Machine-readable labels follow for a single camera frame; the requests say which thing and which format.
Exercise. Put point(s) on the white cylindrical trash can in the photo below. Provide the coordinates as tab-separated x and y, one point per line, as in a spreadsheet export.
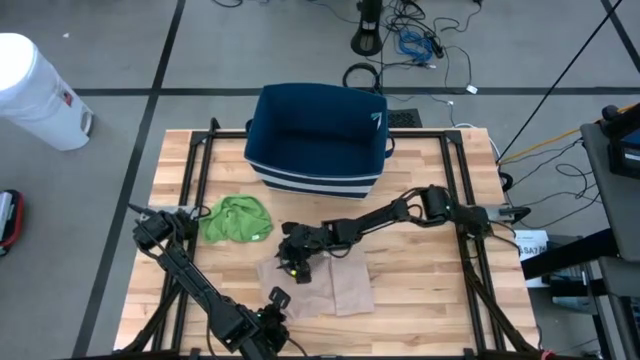
35	95

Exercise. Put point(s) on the white paper sign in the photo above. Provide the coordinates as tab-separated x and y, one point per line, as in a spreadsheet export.
532	250

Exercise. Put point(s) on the black electronic device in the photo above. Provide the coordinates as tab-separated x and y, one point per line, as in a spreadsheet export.
625	150

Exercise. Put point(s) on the black floor stand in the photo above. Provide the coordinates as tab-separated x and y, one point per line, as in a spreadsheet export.
367	40

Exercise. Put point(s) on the black floor grate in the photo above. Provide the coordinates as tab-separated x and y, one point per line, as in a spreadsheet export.
405	119

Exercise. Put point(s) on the white power adapter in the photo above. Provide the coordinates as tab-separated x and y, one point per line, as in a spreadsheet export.
471	89

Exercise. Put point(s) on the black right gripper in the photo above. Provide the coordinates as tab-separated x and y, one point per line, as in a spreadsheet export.
302	242

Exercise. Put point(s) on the green microfibre towel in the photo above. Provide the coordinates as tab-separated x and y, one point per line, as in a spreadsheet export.
235	220

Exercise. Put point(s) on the red and black floor device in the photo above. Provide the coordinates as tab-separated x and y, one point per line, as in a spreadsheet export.
15	220

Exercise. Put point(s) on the grey side cart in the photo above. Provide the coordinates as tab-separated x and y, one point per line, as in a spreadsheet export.
615	220

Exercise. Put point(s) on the navy white striped fabric basket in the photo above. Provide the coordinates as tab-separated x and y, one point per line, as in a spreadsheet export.
317	140

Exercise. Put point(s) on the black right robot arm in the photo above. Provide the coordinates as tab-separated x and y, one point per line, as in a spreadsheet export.
380	215

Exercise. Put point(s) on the pale pink towel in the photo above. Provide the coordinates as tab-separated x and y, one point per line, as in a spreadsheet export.
345	290

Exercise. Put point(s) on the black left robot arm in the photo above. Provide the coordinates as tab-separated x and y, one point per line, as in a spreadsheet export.
200	290

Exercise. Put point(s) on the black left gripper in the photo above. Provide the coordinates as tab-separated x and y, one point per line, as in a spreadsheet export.
274	325

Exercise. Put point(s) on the black aluminium table frame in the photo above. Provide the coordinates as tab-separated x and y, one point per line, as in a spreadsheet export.
220	134

